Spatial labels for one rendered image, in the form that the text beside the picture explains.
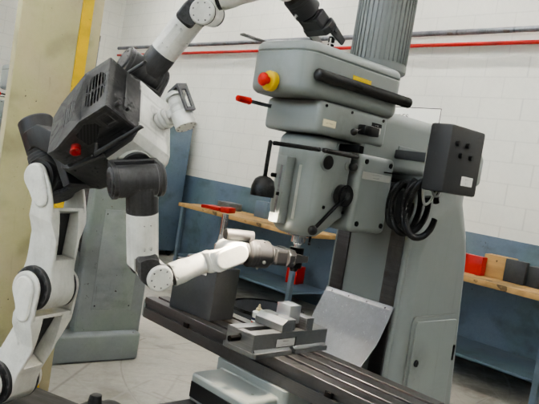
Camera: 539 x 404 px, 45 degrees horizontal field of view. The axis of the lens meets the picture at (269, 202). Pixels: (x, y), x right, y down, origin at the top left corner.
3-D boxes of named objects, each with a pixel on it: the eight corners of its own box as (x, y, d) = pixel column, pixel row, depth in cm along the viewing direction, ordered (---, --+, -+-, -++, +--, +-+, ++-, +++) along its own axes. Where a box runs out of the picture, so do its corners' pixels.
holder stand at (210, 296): (208, 321, 230) (217, 266, 229) (168, 305, 244) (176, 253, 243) (233, 319, 239) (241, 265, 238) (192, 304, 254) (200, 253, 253)
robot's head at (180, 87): (168, 122, 191) (182, 109, 186) (159, 95, 192) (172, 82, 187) (185, 121, 195) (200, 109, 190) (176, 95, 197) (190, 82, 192)
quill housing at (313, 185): (302, 238, 199) (320, 134, 197) (257, 226, 214) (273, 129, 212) (342, 240, 212) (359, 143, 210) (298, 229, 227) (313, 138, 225)
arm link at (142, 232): (135, 296, 182) (134, 220, 176) (120, 280, 193) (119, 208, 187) (173, 289, 188) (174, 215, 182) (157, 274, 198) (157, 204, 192)
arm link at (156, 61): (143, 34, 205) (118, 67, 209) (147, 44, 198) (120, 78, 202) (172, 55, 212) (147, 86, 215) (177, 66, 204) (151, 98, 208)
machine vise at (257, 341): (253, 359, 194) (259, 323, 193) (220, 344, 204) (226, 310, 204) (328, 349, 219) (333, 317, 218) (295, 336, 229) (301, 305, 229)
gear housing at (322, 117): (317, 132, 193) (322, 98, 193) (261, 127, 211) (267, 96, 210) (385, 147, 216) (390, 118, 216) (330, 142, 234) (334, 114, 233)
